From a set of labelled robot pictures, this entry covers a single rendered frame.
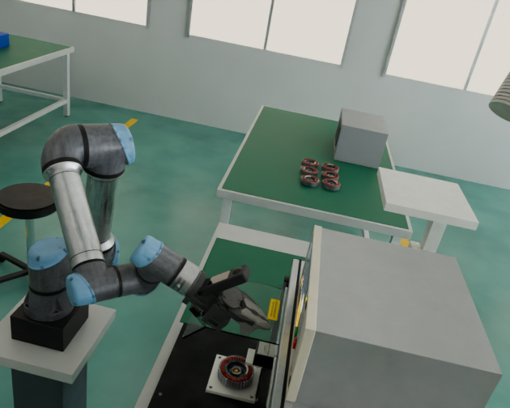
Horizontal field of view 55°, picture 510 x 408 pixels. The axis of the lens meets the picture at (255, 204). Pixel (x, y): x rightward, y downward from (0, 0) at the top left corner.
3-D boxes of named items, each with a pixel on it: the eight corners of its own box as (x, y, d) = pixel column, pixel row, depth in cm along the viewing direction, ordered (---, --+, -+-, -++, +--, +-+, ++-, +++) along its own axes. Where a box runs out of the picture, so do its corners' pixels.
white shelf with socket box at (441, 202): (354, 299, 206) (386, 202, 186) (352, 252, 239) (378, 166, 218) (438, 317, 204) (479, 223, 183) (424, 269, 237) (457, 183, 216)
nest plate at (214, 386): (205, 392, 148) (206, 388, 147) (216, 356, 161) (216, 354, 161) (254, 404, 147) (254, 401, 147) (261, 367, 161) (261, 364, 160)
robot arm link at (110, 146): (62, 261, 162) (72, 115, 131) (108, 252, 171) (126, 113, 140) (73, 287, 155) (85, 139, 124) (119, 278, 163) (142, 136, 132)
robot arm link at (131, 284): (107, 274, 123) (117, 257, 114) (150, 265, 129) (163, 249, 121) (115, 304, 120) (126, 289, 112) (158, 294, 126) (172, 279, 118)
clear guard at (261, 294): (181, 338, 133) (184, 321, 130) (203, 286, 155) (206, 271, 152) (300, 367, 131) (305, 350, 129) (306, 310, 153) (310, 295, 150)
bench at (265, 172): (201, 295, 309) (217, 189, 275) (248, 180, 474) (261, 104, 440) (375, 336, 303) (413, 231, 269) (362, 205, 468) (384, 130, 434)
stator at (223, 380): (214, 388, 149) (216, 379, 147) (218, 360, 159) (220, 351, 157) (252, 393, 149) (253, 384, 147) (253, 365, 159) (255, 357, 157)
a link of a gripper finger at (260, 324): (259, 339, 119) (227, 319, 118) (274, 325, 117) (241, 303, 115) (257, 348, 117) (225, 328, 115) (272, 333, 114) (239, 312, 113)
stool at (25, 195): (-36, 289, 279) (-46, 202, 254) (15, 244, 323) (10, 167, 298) (56, 311, 276) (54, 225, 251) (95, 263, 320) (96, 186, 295)
